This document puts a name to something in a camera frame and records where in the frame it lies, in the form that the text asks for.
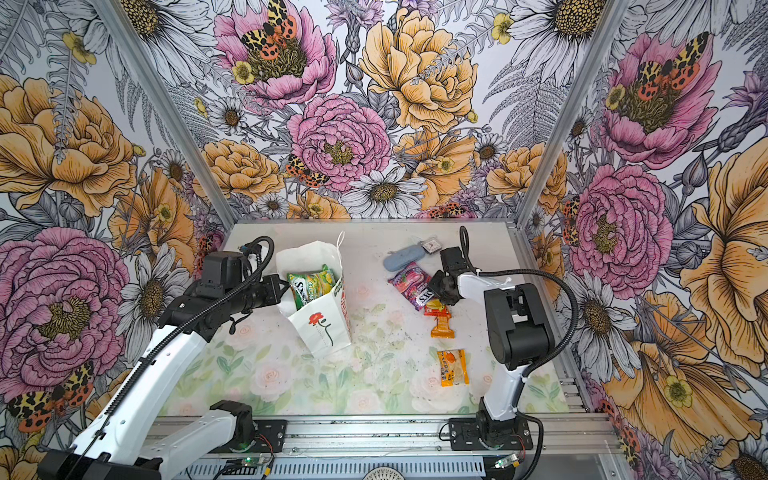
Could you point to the small orange snack packet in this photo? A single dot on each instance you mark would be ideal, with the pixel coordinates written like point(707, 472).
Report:
point(453, 368)

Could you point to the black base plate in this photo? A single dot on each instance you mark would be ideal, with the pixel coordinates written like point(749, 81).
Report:
point(266, 436)
point(483, 433)

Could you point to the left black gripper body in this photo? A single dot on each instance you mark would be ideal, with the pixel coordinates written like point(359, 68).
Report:
point(256, 295)

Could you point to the small orange candy wrapper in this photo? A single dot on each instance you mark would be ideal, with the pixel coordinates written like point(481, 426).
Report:
point(442, 328)

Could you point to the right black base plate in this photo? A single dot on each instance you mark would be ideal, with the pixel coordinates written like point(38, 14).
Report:
point(483, 433)

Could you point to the aluminium front rail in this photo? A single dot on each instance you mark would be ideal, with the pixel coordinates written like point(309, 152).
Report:
point(556, 436)

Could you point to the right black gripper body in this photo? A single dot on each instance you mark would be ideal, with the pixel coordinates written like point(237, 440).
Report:
point(439, 287)

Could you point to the white paper bag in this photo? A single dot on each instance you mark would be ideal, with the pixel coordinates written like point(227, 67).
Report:
point(322, 324)

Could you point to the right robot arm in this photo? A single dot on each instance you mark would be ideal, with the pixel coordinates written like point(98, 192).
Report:
point(518, 336)

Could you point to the floral pastel table mat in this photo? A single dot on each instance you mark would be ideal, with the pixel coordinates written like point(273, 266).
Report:
point(391, 367)

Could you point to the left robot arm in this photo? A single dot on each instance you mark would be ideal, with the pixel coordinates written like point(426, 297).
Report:
point(113, 445)

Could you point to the green yellow snack packet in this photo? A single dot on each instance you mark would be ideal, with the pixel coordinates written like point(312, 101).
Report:
point(309, 286)

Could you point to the pink Fox's candy bag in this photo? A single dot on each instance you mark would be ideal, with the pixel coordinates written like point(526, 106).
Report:
point(412, 282)

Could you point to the red yellow snack packet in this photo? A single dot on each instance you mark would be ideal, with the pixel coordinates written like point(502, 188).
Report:
point(435, 308)

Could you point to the small white tag card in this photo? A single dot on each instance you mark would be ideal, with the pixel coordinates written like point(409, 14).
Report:
point(431, 245)

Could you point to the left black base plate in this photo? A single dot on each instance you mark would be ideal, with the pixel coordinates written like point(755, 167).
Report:
point(266, 436)

